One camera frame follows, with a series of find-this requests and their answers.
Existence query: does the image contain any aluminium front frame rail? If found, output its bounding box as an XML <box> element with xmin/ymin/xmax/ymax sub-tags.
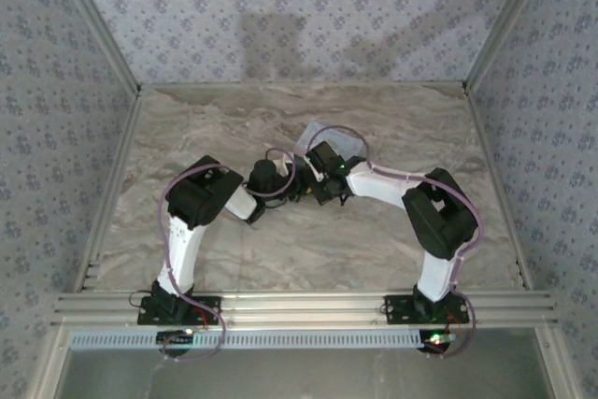
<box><xmin>50</xmin><ymin>290</ymin><xmax>560</xmax><ymax>328</ymax></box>

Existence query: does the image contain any aluminium corner frame post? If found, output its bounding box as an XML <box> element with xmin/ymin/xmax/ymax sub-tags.
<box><xmin>49</xmin><ymin>0</ymin><xmax>144</xmax><ymax>94</ymax></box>
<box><xmin>466</xmin><ymin>0</ymin><xmax>557</xmax><ymax>90</ymax></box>

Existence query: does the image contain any aluminium back frame rail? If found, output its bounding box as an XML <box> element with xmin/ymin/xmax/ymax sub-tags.
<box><xmin>137</xmin><ymin>80</ymin><xmax>468</xmax><ymax>92</ymax></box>

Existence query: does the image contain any light blue plastic bag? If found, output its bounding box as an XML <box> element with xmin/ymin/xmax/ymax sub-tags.
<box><xmin>294</xmin><ymin>121</ymin><xmax>366</xmax><ymax>162</ymax></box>

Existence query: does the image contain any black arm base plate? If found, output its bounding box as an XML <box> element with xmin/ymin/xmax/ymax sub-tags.
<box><xmin>384</xmin><ymin>294</ymin><xmax>471</xmax><ymax>326</ymax></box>
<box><xmin>136</xmin><ymin>294</ymin><xmax>223</xmax><ymax>326</ymax></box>

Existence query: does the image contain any black control board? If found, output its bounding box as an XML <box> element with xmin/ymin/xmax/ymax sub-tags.
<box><xmin>418</xmin><ymin>327</ymin><xmax>458</xmax><ymax>356</ymax></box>
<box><xmin>156</xmin><ymin>329</ymin><xmax>196</xmax><ymax>354</ymax></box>

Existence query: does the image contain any aluminium side frame rail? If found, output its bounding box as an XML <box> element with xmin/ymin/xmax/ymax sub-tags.
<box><xmin>464</xmin><ymin>85</ymin><xmax>536</xmax><ymax>291</ymax></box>
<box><xmin>74</xmin><ymin>88</ymin><xmax>144</xmax><ymax>292</ymax></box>

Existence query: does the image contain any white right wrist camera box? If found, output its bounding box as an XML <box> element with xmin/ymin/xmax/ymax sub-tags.
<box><xmin>303</xmin><ymin>155</ymin><xmax>326</xmax><ymax>183</ymax></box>

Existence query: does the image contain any aluminium lower frame post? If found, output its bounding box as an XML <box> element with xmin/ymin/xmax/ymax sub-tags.
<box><xmin>30</xmin><ymin>323</ymin><xmax>74</xmax><ymax>399</ymax></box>
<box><xmin>534</xmin><ymin>326</ymin><xmax>578</xmax><ymax>399</ymax></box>

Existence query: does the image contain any grey slotted cable duct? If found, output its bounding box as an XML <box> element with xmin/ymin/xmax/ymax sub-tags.
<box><xmin>69</xmin><ymin>328</ymin><xmax>424</xmax><ymax>351</ymax></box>

